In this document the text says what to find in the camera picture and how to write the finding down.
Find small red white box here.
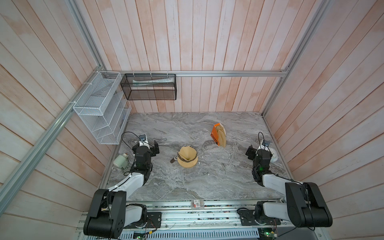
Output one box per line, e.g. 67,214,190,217
191,200,205,210

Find ribbed glass dripper cone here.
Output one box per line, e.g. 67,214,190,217
178,148,198,162

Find brown paper coffee filters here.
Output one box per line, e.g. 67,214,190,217
215,123,227,148

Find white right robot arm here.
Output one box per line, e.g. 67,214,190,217
246,146,333,229

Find aluminium mounting rail base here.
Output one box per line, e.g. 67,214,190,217
118,200,331,240

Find white wire mesh shelf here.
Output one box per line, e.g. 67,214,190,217
74,71,132,145

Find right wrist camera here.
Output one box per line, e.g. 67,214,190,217
260,140,271,151

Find black wire mesh basket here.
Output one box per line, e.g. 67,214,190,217
121,73,177,101

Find pale green kitchen timer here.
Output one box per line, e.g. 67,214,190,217
113,153,129,170

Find single brown paper filter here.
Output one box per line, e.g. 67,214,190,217
178,145,198,163

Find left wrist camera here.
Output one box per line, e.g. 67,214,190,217
139,134,149,145

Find white round timer clock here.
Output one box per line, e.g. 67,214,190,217
269,148,279,163

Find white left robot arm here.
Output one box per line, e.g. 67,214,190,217
83,142,160,239

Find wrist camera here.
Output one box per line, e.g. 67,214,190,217
139,134,149,145
260,140,271,151

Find orange coffee filter box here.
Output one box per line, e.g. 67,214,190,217
211,123,221,146

